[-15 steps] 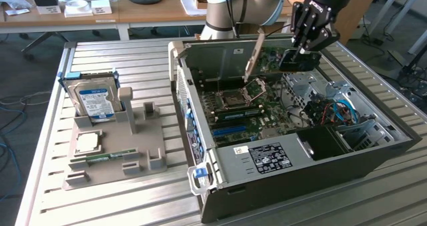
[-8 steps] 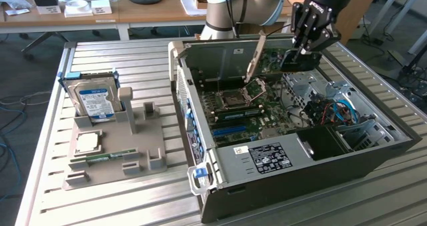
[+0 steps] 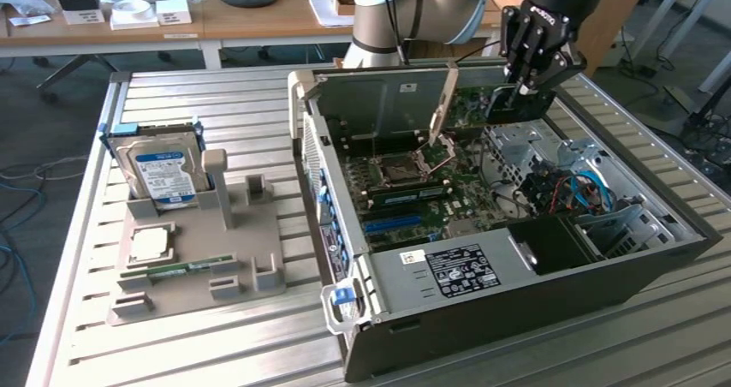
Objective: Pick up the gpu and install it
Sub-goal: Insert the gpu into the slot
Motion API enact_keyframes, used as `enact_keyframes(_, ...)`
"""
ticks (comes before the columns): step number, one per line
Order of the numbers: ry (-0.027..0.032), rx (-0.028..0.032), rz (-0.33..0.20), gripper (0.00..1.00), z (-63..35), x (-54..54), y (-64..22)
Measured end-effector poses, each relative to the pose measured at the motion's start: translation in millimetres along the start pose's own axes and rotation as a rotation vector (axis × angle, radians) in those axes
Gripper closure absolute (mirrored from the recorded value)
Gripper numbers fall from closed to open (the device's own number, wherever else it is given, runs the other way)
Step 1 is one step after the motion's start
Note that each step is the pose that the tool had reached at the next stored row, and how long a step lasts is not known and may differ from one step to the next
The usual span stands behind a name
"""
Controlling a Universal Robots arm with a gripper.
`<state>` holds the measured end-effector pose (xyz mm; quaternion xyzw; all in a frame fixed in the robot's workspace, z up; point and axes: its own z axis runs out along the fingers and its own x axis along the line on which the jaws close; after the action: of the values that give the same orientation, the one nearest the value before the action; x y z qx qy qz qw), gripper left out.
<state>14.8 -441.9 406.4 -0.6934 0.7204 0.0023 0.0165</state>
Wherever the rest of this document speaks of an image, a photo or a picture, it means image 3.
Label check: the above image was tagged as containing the black green graphics card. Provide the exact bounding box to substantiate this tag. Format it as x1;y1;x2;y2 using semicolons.
427;59;561;146

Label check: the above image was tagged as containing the wooden cabinet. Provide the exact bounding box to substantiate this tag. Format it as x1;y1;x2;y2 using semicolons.
477;0;653;76

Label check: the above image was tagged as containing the silver perforated drive cage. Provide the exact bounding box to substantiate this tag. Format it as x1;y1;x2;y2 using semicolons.
482;119;607;182

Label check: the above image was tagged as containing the metal socket cover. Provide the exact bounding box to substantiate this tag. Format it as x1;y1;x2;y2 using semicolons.
414;134;458;174

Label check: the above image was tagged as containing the white paper stack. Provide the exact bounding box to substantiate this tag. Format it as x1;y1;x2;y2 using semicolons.
309;0;355;28

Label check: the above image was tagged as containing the CPU socket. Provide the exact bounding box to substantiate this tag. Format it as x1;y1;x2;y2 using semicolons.
374;153;427;187

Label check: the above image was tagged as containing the green motherboard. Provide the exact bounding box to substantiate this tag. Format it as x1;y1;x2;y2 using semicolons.
337;134;515;253

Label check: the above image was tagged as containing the grey disk bay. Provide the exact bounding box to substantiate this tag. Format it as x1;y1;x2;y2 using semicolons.
577;205;687;259

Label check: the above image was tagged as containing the blue expansion slot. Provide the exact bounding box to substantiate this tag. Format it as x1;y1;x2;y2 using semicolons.
363;215;429;235

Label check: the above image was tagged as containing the wooden desk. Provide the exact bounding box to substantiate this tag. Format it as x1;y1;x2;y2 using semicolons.
0;0;515;58

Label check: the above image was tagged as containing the grey power supply unit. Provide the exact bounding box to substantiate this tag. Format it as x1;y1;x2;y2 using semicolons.
365;227;542;315

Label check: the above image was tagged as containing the black grey PC case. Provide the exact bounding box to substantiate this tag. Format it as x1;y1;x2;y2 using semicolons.
289;59;725;384

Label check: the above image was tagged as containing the small white box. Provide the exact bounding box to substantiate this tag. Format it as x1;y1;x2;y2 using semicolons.
155;0;192;26

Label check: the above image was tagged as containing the grey parts rack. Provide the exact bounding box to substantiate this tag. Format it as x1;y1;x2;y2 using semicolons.
107;149;287;327

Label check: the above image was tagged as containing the flat white box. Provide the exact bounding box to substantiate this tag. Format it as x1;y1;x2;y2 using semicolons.
110;9;160;31

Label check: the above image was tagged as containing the white tape roll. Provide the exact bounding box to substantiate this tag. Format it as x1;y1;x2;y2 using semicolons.
114;0;155;20

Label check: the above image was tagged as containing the hard disk in blue caddy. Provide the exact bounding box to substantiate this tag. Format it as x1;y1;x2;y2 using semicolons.
99;121;217;211

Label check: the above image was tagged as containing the silver CPU chip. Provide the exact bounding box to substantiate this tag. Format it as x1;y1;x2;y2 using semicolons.
130;227;172;263

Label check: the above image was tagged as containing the white table frame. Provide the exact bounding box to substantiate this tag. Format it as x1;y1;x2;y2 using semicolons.
625;0;731;95

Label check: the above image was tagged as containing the red wire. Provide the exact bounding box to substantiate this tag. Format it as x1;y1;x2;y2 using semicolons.
546;175;577;215

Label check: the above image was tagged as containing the blue wire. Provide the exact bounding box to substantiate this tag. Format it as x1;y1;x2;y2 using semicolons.
570;170;619;215

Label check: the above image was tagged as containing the white floor cable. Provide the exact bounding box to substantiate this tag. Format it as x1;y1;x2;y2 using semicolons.
0;155;87;181

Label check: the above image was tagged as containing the blue floor cable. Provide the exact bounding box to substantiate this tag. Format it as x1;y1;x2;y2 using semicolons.
0;181;47;345

